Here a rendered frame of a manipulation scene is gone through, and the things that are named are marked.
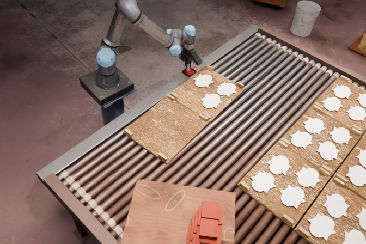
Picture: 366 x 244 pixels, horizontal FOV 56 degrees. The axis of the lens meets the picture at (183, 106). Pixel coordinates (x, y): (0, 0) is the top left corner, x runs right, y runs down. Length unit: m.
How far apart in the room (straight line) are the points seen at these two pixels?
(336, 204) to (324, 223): 0.14
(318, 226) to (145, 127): 1.09
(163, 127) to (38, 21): 3.11
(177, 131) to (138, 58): 2.10
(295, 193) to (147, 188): 0.79
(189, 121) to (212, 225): 0.94
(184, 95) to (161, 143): 0.43
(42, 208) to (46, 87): 1.38
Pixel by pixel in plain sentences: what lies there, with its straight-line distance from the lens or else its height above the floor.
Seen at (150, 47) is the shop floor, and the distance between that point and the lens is 4.23.
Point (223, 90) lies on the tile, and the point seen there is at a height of 0.95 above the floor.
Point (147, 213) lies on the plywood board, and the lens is 1.71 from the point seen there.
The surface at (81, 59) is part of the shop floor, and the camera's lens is 4.15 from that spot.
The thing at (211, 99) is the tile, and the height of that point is 0.95.
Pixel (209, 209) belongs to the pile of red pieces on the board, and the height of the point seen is 1.33.
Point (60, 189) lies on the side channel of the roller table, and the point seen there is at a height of 0.95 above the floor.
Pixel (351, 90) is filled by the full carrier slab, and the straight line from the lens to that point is 2.71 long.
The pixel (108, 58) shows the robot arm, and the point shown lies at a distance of 2.26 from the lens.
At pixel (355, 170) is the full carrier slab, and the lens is 2.22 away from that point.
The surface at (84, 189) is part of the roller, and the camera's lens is 1.95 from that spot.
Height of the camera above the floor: 2.58
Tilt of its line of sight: 47 degrees down
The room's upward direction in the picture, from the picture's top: 4 degrees clockwise
